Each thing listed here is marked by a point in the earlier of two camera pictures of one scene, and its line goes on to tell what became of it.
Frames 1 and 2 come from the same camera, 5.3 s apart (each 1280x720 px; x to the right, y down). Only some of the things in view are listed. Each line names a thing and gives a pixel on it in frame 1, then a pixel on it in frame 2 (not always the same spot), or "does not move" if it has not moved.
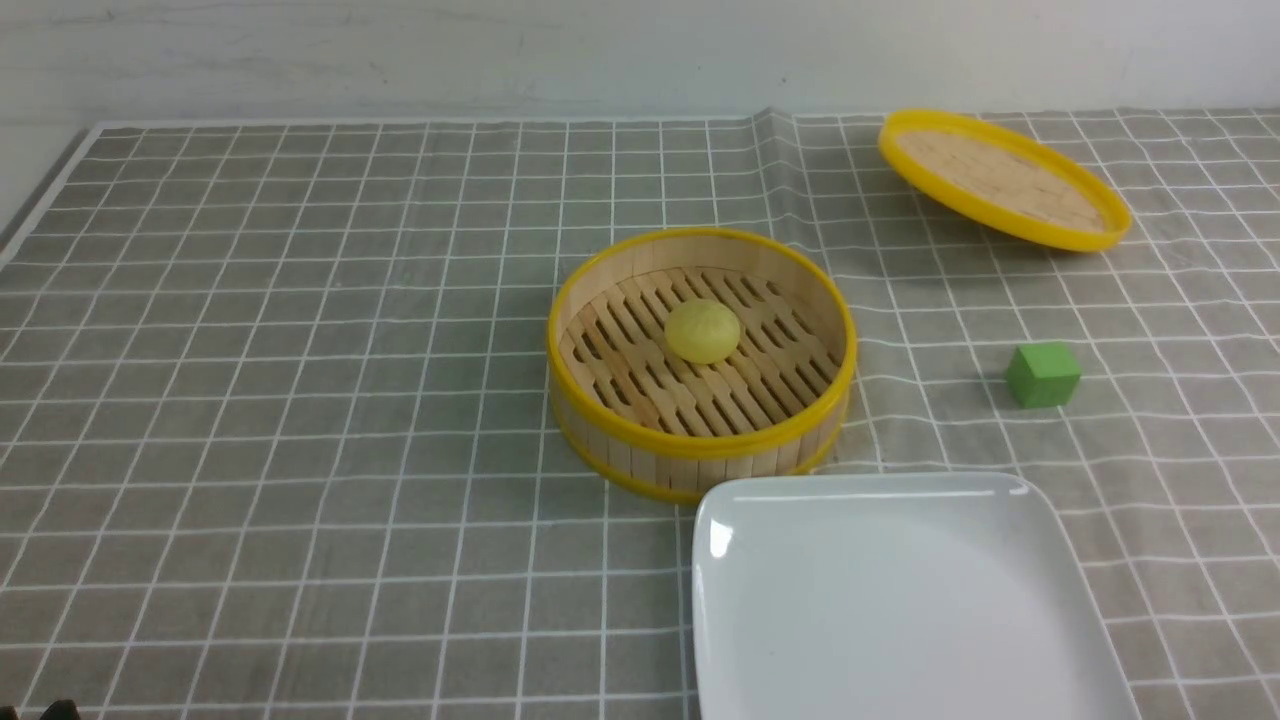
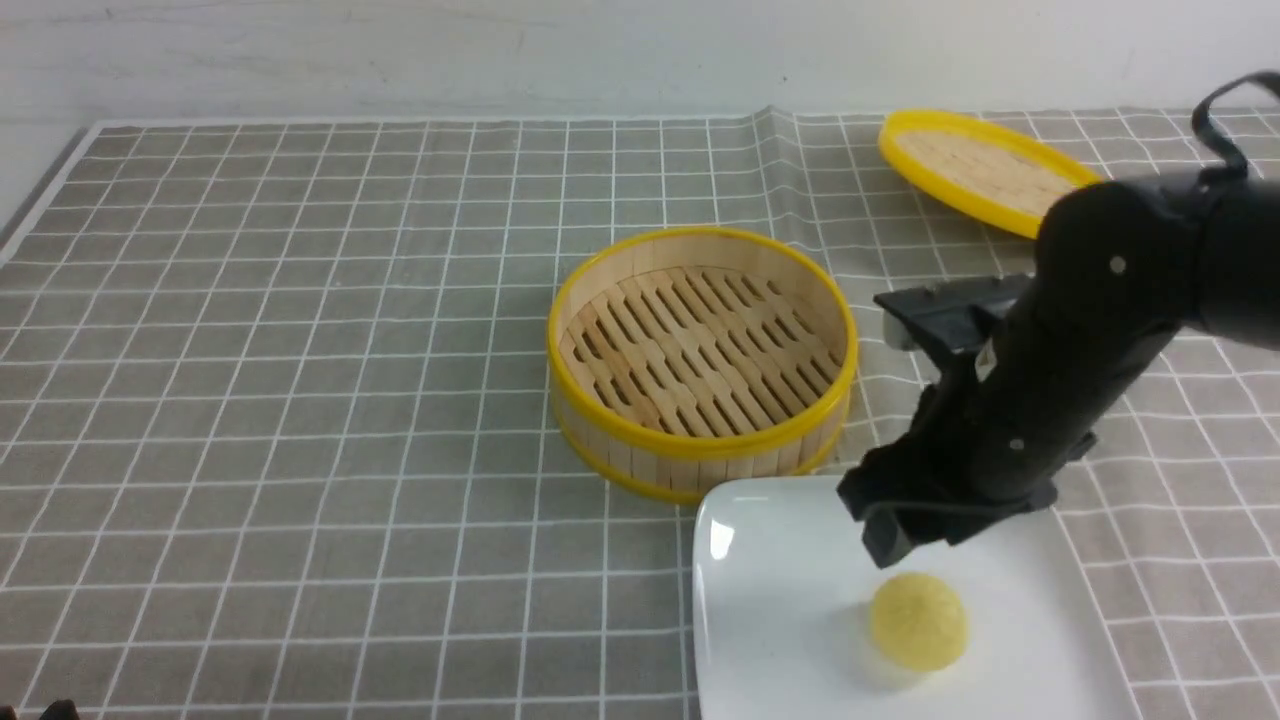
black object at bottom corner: (61, 710) does not move
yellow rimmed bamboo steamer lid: (1000, 181) does not move
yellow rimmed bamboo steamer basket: (675, 355) does not move
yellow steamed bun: (702, 331) → (918, 621)
